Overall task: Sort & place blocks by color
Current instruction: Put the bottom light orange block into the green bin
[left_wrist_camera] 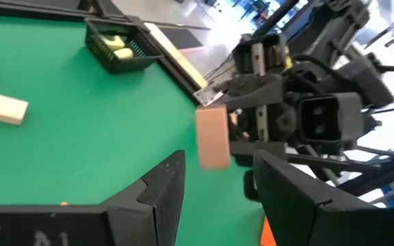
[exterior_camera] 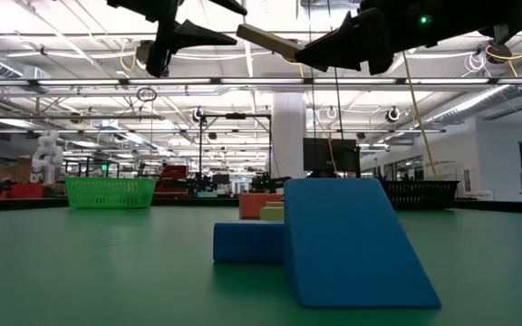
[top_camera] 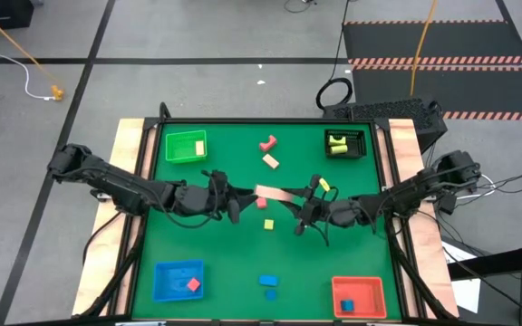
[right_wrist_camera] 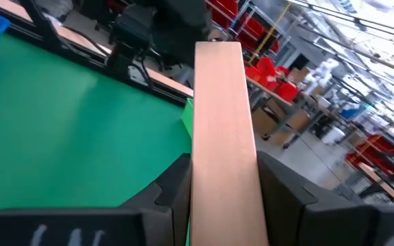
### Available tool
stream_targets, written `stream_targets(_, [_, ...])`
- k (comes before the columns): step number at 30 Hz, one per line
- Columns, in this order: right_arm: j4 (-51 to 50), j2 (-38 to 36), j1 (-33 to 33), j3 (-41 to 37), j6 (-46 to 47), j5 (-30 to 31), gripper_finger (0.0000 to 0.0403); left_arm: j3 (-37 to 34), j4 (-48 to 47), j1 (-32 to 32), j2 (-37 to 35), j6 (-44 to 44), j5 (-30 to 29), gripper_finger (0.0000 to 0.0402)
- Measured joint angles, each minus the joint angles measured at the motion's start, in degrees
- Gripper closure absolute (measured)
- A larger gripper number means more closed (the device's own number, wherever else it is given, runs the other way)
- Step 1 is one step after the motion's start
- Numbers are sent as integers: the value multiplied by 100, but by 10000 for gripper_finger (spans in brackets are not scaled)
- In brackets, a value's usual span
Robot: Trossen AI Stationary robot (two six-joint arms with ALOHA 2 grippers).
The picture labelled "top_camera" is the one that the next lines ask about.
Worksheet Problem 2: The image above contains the coiled black cable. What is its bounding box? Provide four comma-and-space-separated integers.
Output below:
314, 0, 355, 110

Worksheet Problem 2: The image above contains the green felt mat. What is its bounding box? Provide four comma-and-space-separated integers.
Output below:
131, 121, 402, 321

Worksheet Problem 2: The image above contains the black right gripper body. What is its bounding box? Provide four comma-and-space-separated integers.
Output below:
295, 174, 334, 235

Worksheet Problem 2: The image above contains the yellow cable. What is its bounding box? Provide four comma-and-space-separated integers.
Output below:
408, 0, 439, 98

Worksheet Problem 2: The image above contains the white cable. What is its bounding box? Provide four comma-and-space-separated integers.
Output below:
0, 0, 56, 101

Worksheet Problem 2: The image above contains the white paper sheet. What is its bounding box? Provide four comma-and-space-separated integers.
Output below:
440, 239, 483, 314

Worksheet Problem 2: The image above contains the long natural wood plank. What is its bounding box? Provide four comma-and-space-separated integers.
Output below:
254, 184, 295, 203

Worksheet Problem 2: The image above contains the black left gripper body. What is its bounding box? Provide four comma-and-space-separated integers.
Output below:
201, 169, 244, 225

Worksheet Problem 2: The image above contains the blue plastic bin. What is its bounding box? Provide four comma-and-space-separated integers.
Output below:
152, 259, 206, 302

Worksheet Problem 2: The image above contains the black plastic bin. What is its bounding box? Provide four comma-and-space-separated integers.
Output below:
324, 128, 367, 159

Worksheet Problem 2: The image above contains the black power adapter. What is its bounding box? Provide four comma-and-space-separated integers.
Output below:
436, 192, 458, 216

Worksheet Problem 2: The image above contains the orange cable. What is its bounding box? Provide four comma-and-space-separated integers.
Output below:
0, 3, 61, 87

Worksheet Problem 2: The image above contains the black hazard-striped floor mat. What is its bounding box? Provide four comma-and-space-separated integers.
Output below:
351, 62, 522, 121
342, 19, 522, 69

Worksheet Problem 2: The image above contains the red plastic bin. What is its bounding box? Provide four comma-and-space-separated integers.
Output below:
331, 275, 388, 320

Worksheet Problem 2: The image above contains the black cabinet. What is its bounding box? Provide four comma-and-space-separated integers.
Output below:
0, 0, 34, 34

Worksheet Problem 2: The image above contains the thin black cable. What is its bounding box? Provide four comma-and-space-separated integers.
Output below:
283, 0, 319, 14

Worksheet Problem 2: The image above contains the green plastic bin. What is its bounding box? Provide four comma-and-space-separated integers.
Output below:
165, 129, 208, 164

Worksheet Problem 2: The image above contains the black beam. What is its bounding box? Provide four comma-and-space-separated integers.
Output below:
446, 243, 522, 281

